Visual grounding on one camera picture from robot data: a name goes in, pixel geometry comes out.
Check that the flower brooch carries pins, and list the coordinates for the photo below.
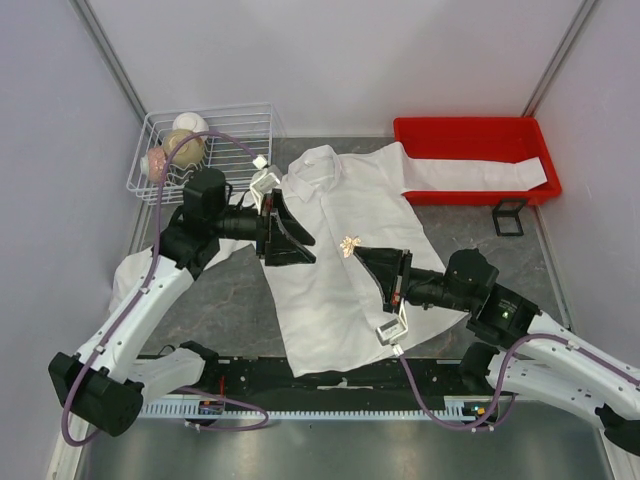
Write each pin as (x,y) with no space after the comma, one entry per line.
(348,245)

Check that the white wire dish rack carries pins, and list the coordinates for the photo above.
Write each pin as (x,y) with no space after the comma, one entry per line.
(252,125)

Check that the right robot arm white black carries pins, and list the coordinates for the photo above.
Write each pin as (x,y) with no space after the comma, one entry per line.
(520,349)

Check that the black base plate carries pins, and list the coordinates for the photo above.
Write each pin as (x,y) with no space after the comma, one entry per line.
(269,383)

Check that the red plastic bin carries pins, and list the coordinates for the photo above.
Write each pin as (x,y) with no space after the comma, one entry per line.
(497,139)

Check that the white button shirt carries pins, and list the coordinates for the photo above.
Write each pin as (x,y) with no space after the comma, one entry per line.
(329,311)

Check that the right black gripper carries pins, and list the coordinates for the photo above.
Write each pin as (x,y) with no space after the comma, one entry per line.
(384,266)

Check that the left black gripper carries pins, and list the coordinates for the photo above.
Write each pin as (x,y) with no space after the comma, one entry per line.
(277,247)

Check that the beige ceramic bowl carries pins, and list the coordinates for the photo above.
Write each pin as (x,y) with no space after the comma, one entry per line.
(190,153)

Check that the light blue cable duct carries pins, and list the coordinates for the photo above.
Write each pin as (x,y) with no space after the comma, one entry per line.
(189,407)

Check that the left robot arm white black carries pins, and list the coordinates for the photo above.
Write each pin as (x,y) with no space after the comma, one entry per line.
(101,382)

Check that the black brooch box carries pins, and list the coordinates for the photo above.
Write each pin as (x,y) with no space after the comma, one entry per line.
(506,217)

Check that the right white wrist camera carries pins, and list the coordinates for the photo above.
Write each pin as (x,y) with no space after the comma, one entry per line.
(392,332)

